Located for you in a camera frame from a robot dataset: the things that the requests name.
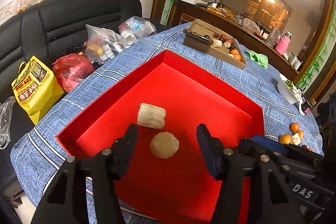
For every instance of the glass pitcher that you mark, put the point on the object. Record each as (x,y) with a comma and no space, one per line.
(273,37)

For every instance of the blue plaid tablecloth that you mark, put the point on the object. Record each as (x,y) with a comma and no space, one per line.
(236,77)

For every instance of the white bowl with greens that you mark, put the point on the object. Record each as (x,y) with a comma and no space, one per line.
(288,90)

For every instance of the red tray box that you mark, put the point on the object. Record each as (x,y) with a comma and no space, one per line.
(178,189)

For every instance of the beige sugarcane chunk front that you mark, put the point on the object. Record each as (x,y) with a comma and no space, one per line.
(151,116)

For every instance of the white towel green edge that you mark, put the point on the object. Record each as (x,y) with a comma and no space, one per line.
(300,103)

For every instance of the crumpled clear plastic bag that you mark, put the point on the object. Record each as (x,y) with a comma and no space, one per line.
(5,121)

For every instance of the cardboard box tray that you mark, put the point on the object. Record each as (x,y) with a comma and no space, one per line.
(206,38)

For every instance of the red plastic bag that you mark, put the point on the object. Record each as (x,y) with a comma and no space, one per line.
(70,69)

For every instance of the black leather sofa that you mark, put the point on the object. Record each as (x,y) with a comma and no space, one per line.
(48,31)

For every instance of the wooden sideboard counter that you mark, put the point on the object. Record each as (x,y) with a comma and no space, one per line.
(182,12)

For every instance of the orange mandarin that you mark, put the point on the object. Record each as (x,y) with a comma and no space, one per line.
(285,139)
(294,127)
(301,134)

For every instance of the round beige sugarcane chunk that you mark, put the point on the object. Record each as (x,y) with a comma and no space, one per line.
(164,145)

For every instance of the yellow paper bag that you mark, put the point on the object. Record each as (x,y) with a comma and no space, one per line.
(36,88)

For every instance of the green cloth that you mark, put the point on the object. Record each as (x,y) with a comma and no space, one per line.
(259,58)

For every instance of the pink thermos bottle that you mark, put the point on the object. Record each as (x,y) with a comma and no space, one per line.
(283,43)

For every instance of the black red jar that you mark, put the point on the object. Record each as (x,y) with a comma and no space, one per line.
(308,105)

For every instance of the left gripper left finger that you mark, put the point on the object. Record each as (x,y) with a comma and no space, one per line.
(65,200)

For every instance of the clear plastic bag goods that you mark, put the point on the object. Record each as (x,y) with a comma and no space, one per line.
(103,44)

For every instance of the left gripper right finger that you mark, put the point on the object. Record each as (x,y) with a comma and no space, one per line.
(252,188)

